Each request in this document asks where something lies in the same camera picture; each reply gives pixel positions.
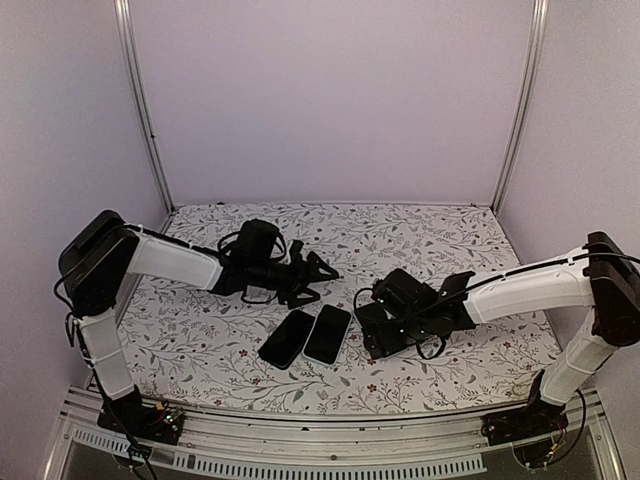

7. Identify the aluminium front rail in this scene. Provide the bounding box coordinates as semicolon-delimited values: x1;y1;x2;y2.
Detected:
43;387;626;479

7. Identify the aluminium left rear frame post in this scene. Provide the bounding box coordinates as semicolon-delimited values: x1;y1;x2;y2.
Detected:
114;0;176;214

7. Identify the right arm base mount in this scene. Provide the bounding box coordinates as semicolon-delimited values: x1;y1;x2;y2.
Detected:
481;370;568;446

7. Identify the aluminium frame post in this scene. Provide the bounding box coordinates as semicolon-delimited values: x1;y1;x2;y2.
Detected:
491;0;549;217
114;0;176;214

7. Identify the black phone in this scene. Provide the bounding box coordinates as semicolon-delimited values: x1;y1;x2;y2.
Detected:
258;310;315;370
302;305;352;366

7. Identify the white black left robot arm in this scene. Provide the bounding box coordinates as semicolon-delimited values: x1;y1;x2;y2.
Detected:
54;210;339;434

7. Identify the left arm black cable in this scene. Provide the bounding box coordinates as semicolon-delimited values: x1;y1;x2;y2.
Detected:
52;274;86;351

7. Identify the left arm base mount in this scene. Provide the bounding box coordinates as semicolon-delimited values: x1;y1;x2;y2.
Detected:
97;387;185;446

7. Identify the aluminium right rear frame post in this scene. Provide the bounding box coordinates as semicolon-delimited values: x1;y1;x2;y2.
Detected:
491;0;549;217

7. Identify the black phone in dark case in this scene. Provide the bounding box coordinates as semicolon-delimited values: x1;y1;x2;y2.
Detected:
258;310;315;370

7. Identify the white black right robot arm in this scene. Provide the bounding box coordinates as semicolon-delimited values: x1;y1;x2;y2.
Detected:
353;231;639;436

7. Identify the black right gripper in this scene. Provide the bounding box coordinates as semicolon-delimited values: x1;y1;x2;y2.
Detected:
363;314;433;359

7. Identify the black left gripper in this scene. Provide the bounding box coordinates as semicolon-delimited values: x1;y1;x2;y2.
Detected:
250;251;341;310

